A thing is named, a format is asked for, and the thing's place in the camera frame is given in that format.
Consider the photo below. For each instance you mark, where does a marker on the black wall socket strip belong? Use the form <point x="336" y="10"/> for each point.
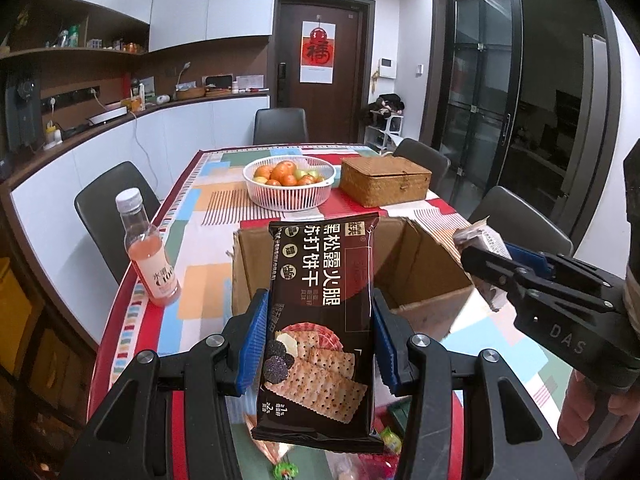
<point x="70" y="97"/>

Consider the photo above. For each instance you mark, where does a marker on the black bag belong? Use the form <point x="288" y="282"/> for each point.
<point x="387" y="104"/>

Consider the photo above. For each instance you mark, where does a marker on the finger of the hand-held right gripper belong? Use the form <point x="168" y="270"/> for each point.
<point x="490" y="267"/>
<point x="525" y="255"/>

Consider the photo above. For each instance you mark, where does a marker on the green candy wrapper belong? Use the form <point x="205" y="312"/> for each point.
<point x="285" y="470"/>

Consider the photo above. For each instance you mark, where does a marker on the black door lock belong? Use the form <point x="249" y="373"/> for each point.
<point x="283" y="85"/>

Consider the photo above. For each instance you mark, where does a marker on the black countertop appliance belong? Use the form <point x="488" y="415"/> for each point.
<point x="22" y="110"/>

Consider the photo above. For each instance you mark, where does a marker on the white intercom panel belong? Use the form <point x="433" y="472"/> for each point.
<point x="386" y="68"/>

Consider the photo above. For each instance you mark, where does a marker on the pink drink bottle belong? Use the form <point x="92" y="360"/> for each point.
<point x="152" y="265"/>

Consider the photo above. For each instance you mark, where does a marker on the red and white door poster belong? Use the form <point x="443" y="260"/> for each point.
<point x="318" y="55"/>

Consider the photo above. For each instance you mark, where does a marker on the green and white box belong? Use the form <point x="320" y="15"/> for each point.
<point x="146" y="87"/>

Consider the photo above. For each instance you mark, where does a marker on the white gooseneck lamp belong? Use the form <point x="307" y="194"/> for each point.
<point x="184" y="70"/>

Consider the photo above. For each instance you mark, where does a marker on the black framed glass door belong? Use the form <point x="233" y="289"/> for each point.
<point x="480" y="85"/>

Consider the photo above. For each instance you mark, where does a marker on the yellow green snack packet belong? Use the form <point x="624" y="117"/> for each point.
<point x="391" y="440"/>

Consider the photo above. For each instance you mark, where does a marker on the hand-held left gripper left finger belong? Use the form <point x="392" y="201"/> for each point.
<point x="255" y="340"/>

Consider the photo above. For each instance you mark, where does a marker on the yellow storage bin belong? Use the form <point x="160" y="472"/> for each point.
<point x="12" y="310"/>
<point x="55" y="370"/>

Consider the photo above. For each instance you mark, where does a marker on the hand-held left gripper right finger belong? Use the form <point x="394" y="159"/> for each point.
<point x="384" y="350"/>

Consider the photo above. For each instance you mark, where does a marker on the dark grey dining chair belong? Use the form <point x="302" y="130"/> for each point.
<point x="520" y="220"/>
<point x="422" y="157"/>
<point x="107" y="210"/>
<point x="280" y="127"/>

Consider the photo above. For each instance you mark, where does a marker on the woven rattan lidded box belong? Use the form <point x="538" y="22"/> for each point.
<point x="385" y="180"/>

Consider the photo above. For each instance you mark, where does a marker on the colourful patchwork tablecloth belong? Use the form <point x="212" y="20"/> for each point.
<point x="200" y="240"/>

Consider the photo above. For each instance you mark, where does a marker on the cardboard box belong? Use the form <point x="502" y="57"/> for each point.
<point x="415" y="280"/>

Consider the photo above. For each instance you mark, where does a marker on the dark brown cracker packet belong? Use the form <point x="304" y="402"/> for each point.
<point x="320" y="270"/>

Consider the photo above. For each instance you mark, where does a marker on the small yellow capped bottle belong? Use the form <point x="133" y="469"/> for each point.
<point x="51" y="135"/>

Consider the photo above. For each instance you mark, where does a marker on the pile of orange green fruit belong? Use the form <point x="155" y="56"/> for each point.
<point x="285" y="172"/>

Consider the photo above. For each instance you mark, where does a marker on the white card stand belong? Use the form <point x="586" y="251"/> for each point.
<point x="250" y="82"/>

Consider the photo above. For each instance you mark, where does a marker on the black tablet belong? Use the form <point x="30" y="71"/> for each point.
<point x="217" y="81"/>

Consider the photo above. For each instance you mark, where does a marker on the white flat countertop appliance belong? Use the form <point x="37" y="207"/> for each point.
<point x="107" y="116"/>

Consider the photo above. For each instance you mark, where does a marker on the white plastic fruit basket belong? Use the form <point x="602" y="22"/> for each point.
<point x="287" y="197"/>

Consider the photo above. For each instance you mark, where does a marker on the white shoe rack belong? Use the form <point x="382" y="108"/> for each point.
<point x="382" y="135"/>

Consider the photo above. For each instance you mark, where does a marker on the dark brown door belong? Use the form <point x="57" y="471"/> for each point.
<point x="320" y="110"/>

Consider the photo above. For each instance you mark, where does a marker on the grey snack packet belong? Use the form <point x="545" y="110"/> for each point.
<point x="482" y="235"/>

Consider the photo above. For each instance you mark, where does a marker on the person's right hand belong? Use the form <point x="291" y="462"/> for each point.
<point x="580" y="410"/>

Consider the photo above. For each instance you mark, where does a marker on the white wall cabinets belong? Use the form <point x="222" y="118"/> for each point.
<point x="200" y="5"/>

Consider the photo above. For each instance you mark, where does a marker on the orange juice carton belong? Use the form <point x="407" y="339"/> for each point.
<point x="136" y="104"/>

